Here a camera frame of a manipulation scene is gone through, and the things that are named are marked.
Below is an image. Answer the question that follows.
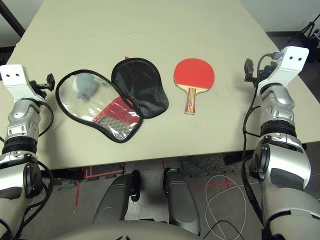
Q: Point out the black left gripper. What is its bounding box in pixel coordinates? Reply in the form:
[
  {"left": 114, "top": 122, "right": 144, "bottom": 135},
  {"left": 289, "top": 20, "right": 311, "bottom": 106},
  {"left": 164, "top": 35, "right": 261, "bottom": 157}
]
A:
[{"left": 29, "top": 72, "right": 56, "bottom": 100}]

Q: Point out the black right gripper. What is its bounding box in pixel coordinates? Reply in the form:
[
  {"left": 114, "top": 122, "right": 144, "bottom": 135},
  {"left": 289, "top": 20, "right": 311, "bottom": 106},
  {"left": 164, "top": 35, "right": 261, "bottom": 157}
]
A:
[{"left": 244, "top": 57, "right": 275, "bottom": 82}]

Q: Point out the red ping-pong paddle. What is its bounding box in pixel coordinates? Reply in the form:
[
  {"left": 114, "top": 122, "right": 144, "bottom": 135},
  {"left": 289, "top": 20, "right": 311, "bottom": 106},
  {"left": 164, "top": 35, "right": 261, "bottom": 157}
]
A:
[{"left": 173, "top": 57, "right": 216, "bottom": 115}]

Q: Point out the red and black paddle case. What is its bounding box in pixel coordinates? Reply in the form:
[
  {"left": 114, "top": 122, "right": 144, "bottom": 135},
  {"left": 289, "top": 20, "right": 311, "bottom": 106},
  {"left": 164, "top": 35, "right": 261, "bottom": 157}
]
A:
[{"left": 55, "top": 56, "right": 170, "bottom": 144}]

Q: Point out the black tripod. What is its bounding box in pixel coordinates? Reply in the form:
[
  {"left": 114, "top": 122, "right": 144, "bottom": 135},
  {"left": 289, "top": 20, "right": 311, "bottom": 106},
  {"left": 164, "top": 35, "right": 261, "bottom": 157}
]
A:
[{"left": 287, "top": 12, "right": 320, "bottom": 63}]

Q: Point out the grey robot left leg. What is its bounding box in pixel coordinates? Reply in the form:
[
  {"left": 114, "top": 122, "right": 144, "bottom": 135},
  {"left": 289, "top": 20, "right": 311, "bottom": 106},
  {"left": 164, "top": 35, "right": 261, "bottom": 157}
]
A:
[{"left": 93, "top": 172, "right": 141, "bottom": 225}]

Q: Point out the grey robot leg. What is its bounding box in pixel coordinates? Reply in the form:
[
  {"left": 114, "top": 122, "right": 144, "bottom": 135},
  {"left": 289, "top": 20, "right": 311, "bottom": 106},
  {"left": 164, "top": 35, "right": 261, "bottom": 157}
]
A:
[
  {"left": 93, "top": 172, "right": 141, "bottom": 225},
  {"left": 163, "top": 167, "right": 201, "bottom": 236}
]

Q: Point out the grey robot right leg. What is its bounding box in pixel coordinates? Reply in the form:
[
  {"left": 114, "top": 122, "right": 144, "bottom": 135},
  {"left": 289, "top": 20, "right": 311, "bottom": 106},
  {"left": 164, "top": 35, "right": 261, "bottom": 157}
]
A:
[{"left": 163, "top": 167, "right": 201, "bottom": 236}]

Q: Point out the grey robot torso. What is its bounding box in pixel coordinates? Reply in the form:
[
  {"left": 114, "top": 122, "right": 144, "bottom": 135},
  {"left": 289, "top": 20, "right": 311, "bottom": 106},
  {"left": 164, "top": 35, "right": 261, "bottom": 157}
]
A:
[{"left": 48, "top": 219, "right": 201, "bottom": 240}]

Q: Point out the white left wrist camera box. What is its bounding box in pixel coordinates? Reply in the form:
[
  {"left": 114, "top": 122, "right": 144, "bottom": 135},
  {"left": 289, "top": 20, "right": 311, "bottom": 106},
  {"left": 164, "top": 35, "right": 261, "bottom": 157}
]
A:
[{"left": 0, "top": 64, "right": 35, "bottom": 101}]

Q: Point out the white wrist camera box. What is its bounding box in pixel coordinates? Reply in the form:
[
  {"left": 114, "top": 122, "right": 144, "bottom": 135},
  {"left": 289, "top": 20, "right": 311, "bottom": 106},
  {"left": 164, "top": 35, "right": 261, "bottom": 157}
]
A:
[
  {"left": 258, "top": 46, "right": 310, "bottom": 89},
  {"left": 0, "top": 64, "right": 35, "bottom": 101}
]

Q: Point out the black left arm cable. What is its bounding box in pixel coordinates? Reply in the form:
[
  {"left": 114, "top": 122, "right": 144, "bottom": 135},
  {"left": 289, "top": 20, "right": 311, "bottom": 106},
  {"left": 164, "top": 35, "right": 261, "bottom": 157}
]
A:
[{"left": 14, "top": 101, "right": 55, "bottom": 240}]

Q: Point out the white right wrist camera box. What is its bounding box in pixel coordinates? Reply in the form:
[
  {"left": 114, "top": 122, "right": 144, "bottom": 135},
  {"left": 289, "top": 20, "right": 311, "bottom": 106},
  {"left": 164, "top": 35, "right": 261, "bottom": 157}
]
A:
[{"left": 258, "top": 46, "right": 310, "bottom": 89}]

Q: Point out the black diagonal frame bar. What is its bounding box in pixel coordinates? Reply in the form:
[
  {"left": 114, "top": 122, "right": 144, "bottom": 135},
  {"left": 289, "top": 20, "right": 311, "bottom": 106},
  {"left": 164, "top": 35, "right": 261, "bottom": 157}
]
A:
[{"left": 0, "top": 0, "right": 27, "bottom": 39}]

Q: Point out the thin black floor cable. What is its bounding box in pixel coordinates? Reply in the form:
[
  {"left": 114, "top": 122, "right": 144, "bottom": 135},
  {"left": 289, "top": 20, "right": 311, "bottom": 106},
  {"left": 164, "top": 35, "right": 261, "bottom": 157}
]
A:
[{"left": 208, "top": 219, "right": 245, "bottom": 240}]

